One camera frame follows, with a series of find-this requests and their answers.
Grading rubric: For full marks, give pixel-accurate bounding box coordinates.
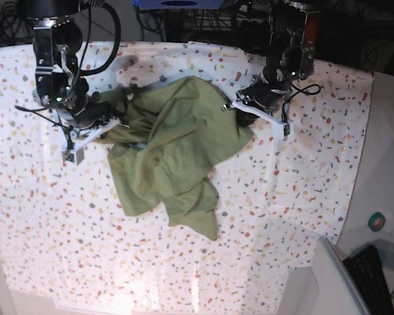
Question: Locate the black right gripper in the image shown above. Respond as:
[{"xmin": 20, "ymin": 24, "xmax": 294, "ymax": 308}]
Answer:
[{"xmin": 57, "ymin": 79, "xmax": 118, "ymax": 130}]

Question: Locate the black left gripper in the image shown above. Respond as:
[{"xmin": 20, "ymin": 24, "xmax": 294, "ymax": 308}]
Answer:
[{"xmin": 236, "ymin": 79, "xmax": 291, "ymax": 116}]

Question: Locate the green t-shirt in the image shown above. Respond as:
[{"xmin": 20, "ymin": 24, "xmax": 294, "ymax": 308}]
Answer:
[{"xmin": 103, "ymin": 76, "xmax": 253, "ymax": 240}]

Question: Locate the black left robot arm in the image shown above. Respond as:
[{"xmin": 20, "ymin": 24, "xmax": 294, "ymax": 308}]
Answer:
[{"xmin": 237, "ymin": 1, "xmax": 320, "ymax": 116}]

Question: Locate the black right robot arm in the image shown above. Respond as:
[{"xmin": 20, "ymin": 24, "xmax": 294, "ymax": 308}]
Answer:
[{"xmin": 26, "ymin": 1, "xmax": 121, "ymax": 130}]

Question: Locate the blue box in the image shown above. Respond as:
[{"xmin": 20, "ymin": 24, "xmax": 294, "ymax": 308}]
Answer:
[{"xmin": 133, "ymin": 0, "xmax": 237, "ymax": 10}]

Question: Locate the green tape roll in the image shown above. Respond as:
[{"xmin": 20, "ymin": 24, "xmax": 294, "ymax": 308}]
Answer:
[{"xmin": 368, "ymin": 212, "xmax": 385, "ymax": 232}]

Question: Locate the black keyboard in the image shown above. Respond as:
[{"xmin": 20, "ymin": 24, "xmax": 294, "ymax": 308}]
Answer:
[{"xmin": 343, "ymin": 245, "xmax": 394, "ymax": 315}]

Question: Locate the grey monitor edge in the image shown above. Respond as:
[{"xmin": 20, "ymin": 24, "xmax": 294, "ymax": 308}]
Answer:
[{"xmin": 312, "ymin": 237, "xmax": 370, "ymax": 315}]

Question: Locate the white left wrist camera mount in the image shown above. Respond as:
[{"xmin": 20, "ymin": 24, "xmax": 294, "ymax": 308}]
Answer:
[{"xmin": 221, "ymin": 90, "xmax": 294, "ymax": 140}]

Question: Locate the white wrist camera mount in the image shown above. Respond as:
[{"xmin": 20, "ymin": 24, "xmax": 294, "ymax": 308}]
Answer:
[
  {"xmin": 62, "ymin": 117, "xmax": 121, "ymax": 165},
  {"xmin": 221, "ymin": 90, "xmax": 294, "ymax": 140}
]

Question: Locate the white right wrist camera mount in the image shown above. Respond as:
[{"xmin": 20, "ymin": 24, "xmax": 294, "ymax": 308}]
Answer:
[{"xmin": 62, "ymin": 117, "xmax": 121, "ymax": 165}]

